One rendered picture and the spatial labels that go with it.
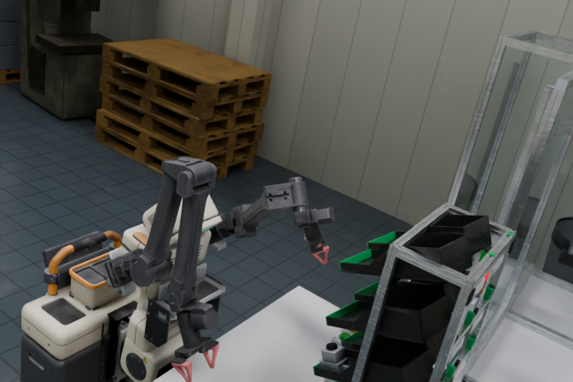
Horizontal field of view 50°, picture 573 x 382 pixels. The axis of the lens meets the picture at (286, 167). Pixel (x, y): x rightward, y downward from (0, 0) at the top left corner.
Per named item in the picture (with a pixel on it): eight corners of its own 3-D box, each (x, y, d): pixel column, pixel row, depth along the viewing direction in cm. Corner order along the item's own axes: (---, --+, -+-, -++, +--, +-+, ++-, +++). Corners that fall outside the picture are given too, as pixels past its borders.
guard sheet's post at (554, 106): (454, 367, 211) (554, 88, 173) (457, 362, 213) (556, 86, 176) (462, 371, 209) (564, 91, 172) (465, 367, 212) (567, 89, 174)
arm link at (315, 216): (293, 204, 224) (297, 227, 222) (323, 198, 220) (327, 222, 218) (303, 208, 235) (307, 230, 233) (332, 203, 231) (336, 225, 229)
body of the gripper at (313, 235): (320, 231, 239) (314, 215, 236) (327, 243, 230) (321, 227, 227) (304, 237, 239) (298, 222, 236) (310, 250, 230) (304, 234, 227)
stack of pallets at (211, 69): (259, 168, 590) (276, 73, 555) (193, 192, 518) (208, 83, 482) (162, 124, 655) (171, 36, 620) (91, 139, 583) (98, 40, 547)
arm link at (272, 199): (264, 178, 182) (269, 211, 179) (307, 176, 186) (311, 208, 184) (229, 211, 222) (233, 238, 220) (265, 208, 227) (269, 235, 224)
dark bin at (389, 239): (367, 251, 160) (364, 223, 160) (396, 240, 170) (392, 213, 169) (465, 258, 141) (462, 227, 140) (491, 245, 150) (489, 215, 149)
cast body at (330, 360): (320, 371, 161) (316, 345, 161) (330, 364, 164) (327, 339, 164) (345, 377, 156) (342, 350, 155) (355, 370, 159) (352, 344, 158)
